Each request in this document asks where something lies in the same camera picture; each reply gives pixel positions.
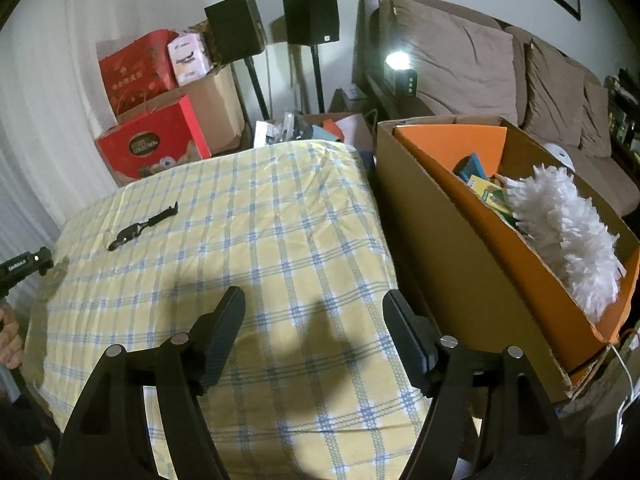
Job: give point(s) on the person's left hand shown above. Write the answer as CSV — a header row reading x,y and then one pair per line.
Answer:
x,y
10,340

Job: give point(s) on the pink white tissue pack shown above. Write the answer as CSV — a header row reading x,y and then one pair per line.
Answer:
x,y
189,60

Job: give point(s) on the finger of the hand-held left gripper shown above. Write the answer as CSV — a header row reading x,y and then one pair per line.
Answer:
x,y
25,265

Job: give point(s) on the dark cluttered shelf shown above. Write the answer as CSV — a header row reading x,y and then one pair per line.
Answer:
x,y
625,125

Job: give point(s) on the black speaker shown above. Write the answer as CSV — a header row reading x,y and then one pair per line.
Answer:
x,y
232,27
310,15

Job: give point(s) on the white nail lamp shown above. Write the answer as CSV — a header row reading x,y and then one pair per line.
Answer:
x,y
559,155

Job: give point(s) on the large brown cushion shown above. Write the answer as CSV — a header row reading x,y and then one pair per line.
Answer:
x,y
460,60

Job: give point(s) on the black slim hair clip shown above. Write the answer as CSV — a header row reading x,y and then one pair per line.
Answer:
x,y
125,234

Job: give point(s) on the cardboard box orange lining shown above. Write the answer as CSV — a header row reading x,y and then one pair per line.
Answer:
x,y
450,260

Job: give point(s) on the white curtain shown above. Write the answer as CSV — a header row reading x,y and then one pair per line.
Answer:
x,y
20,200

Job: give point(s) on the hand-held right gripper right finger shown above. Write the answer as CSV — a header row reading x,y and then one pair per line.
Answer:
x,y
410,340

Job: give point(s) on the dark cloth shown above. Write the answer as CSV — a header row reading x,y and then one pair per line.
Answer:
x,y
22,422

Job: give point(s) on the white fluffy duster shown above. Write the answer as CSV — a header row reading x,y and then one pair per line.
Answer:
x,y
565,240

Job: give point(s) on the open box of clutter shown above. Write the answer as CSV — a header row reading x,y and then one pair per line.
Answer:
x,y
310,130

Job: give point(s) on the green yellow carton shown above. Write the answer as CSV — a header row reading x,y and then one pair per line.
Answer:
x,y
487,192

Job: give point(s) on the black speaker stand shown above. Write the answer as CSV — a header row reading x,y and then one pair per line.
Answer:
x,y
317,80
257,90

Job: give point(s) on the portable lantern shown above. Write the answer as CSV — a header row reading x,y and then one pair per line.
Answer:
x,y
404,82

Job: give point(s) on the brown sofa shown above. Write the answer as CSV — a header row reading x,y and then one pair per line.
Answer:
x,y
615,180

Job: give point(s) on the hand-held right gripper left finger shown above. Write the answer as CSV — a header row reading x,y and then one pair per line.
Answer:
x,y
225,330

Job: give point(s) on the red chocolate gift box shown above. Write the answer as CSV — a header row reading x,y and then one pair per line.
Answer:
x,y
150,145

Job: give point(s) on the red patterned gift box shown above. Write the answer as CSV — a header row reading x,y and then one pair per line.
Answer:
x,y
135,75

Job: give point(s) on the small brown cushion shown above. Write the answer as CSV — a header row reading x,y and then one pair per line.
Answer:
x,y
597,120

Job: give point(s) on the brown cardboard box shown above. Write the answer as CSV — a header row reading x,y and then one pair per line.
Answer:
x,y
215,110

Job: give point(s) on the yellow plaid blanket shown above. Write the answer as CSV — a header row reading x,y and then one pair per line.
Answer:
x,y
250,210

